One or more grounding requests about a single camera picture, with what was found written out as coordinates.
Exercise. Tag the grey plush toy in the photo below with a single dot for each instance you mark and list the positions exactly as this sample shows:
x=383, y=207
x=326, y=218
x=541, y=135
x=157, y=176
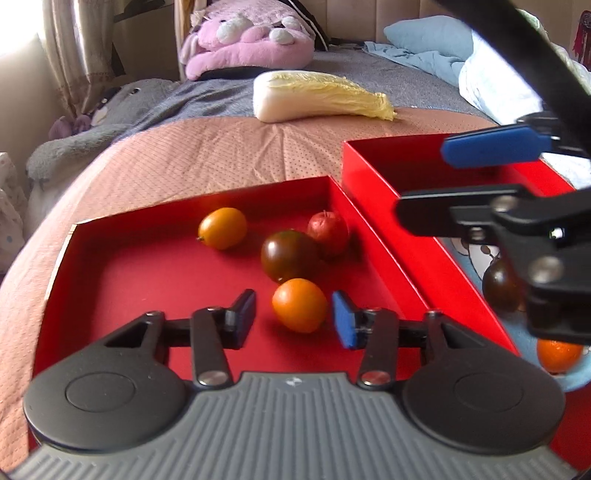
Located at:
x=134, y=94

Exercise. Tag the pink plush toy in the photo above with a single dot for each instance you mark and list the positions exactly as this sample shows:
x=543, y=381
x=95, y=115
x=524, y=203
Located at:
x=249, y=41

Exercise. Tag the white dotted cloth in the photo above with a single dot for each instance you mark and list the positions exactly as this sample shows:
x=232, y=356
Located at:
x=11, y=203

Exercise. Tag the yellow-orange kumquat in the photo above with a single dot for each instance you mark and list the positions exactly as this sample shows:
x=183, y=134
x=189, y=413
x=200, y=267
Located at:
x=222, y=228

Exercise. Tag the beige padded headboard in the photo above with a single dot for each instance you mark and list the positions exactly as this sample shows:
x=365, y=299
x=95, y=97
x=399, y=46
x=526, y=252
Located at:
x=360, y=18

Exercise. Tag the orange kumquat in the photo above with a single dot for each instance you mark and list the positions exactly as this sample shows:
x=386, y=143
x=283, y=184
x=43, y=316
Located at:
x=558, y=356
x=299, y=304

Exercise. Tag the red hanging ornament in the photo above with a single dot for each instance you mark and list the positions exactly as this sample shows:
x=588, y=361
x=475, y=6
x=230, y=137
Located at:
x=581, y=41

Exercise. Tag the napa cabbage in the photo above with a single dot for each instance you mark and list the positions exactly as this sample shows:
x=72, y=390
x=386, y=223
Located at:
x=300, y=97

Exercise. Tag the shallow red box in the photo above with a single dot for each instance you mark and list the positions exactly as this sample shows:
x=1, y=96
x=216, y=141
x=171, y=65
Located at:
x=138, y=277

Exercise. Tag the red box with printed bottom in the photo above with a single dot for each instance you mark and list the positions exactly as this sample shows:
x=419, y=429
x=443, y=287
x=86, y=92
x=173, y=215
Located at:
x=383, y=166

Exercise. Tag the beige curtain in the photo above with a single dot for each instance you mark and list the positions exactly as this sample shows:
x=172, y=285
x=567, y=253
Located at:
x=78, y=46

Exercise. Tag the small purple plush toy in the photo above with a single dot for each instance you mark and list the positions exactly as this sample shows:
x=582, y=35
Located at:
x=69, y=127

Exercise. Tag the light blue blanket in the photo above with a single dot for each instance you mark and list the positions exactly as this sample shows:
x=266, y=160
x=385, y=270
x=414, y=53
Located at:
x=425, y=63

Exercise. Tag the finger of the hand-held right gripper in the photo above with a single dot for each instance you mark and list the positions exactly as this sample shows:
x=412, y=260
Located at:
x=489, y=145
x=443, y=210

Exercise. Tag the grey blanket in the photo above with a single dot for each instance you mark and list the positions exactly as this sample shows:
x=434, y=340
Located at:
x=221, y=92

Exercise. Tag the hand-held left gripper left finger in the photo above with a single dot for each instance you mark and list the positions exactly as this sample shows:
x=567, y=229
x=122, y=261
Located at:
x=244, y=318

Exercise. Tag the small red apple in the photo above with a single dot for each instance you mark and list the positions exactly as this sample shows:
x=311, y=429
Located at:
x=328, y=233

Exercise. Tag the light blue pillow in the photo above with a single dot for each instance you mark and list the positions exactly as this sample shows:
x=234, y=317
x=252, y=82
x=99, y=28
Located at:
x=429, y=37

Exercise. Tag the white duvet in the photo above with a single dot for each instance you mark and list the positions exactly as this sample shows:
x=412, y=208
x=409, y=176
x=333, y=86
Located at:
x=498, y=87

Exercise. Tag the dark brown tomato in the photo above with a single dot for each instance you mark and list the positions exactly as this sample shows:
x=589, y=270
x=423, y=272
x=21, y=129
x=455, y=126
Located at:
x=288, y=256
x=501, y=287

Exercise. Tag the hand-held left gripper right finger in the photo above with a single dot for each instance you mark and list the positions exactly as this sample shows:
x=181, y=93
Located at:
x=344, y=325

